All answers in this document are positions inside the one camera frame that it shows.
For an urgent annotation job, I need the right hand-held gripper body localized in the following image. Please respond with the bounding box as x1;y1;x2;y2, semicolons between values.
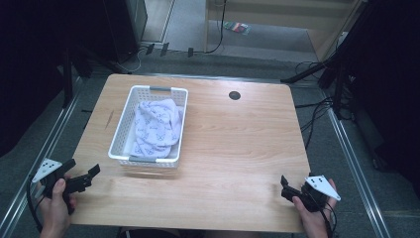
300;175;342;213

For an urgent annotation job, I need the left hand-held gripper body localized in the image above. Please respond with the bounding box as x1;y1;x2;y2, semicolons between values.
31;158;67;200

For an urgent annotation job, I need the white plastic basket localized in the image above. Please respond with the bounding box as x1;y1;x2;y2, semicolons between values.
107;84;189;170

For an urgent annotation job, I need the white patterned cloth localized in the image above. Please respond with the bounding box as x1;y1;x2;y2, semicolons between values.
130;97;184;160

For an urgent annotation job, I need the person's right hand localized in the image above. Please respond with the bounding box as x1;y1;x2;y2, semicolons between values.
291;178;338;238

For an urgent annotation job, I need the person's left hand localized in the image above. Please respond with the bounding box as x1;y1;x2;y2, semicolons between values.
38;178;78;238

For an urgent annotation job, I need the dark curtain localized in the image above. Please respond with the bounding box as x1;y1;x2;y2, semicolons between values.
0;0;110;158

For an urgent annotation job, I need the black metal stand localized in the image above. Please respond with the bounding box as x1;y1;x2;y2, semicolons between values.
279;0;380;121

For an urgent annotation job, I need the black cabinet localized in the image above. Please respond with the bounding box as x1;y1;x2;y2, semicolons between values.
101;0;149;64

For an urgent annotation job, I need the colourful packet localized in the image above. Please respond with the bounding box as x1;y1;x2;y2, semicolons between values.
223;21;253;37

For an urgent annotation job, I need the light wooden shelf unit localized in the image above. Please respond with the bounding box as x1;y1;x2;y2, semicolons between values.
203;0;368;62

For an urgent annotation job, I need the aluminium floor rail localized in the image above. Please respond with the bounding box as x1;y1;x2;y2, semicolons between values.
321;93;393;238
0;76;83;238

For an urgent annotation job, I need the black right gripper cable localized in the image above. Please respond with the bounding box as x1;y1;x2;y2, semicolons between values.
320;200;339;238

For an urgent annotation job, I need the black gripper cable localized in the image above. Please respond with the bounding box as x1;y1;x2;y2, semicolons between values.
320;200;339;238
26;176;45;234

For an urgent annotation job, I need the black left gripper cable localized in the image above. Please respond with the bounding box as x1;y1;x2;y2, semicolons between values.
26;176;45;234

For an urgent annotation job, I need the bundle of black floor cables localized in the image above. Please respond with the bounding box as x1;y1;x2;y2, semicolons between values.
294;60;335;151

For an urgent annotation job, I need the black upright stand post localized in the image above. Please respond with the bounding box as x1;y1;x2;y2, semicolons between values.
61;48;74;109

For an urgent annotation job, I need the white floor cable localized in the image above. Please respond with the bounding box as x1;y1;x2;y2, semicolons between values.
116;49;147;74

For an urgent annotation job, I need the long black hanging cable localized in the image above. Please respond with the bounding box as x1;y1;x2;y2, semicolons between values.
203;0;229;55

